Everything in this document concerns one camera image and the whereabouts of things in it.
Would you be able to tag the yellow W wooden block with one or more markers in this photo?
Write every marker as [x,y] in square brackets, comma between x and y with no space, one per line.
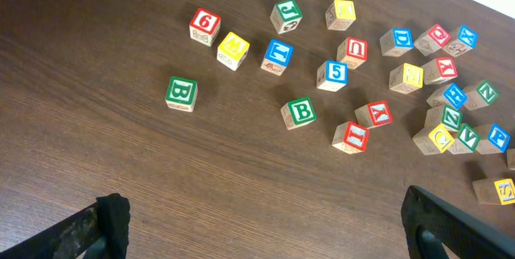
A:
[232,51]

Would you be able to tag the red I wooden block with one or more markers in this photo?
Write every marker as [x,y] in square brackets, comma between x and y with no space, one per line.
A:
[350,138]

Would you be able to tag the yellow S wooden block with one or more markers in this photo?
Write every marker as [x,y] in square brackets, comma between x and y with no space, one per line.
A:
[494,191]

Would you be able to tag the blue X wooden block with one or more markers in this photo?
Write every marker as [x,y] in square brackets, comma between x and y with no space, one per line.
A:
[463,39]

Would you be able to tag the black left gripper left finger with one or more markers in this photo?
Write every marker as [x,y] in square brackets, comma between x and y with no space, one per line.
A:
[100,230]

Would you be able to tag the blue I wooden block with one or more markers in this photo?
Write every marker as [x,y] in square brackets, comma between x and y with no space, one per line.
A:
[277,57]

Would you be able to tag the blue P wooden block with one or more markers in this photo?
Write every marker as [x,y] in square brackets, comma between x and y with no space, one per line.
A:
[493,139]

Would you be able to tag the green V wooden block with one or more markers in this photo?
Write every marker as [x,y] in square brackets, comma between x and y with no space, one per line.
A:
[466,140]

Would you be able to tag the red 6 wooden block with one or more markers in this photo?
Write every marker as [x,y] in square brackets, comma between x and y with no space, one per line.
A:
[204,27]

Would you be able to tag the green Z wooden block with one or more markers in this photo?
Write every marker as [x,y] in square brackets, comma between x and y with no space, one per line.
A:
[446,115]

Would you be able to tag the blue 5 wooden block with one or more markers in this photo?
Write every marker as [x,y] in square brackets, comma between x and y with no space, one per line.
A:
[332,76]

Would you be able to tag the yellow middle wooden block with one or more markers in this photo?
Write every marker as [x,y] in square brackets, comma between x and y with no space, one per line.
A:
[406,78]

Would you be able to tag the red U wooden block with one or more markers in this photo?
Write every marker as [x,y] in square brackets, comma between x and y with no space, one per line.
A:
[353,52]

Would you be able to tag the green N wooden block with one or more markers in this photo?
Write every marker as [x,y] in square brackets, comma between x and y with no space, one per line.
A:
[481,94]

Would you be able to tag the yellow top wooden block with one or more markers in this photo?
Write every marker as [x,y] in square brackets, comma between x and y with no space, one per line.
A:
[340,15]

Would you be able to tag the green R wooden block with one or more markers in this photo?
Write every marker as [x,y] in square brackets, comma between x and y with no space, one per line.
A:
[181,94]

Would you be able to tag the red K wooden block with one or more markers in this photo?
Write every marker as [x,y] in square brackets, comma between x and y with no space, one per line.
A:
[374,114]

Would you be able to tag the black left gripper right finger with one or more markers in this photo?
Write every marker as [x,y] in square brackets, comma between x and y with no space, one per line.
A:
[432,226]

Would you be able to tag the green J wooden block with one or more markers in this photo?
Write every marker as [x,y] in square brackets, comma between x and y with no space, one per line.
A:
[286,16]

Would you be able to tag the red X wooden block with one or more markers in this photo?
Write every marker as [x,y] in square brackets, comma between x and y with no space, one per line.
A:
[439,70]

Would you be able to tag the red E wooden block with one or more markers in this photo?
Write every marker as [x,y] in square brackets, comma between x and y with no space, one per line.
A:
[510,159]

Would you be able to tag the red Q wooden block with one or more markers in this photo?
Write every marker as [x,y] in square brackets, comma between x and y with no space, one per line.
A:
[432,40]

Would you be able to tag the blue H wooden block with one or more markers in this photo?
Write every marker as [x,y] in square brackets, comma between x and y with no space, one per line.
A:
[451,95]

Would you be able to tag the blue D wooden block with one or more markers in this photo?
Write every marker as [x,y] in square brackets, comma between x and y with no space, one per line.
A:
[396,42]

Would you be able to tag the yellow C wooden block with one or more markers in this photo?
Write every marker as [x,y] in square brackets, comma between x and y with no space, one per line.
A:
[433,140]

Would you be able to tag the green B wooden block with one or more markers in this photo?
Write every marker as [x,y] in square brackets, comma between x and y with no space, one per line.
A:
[298,113]

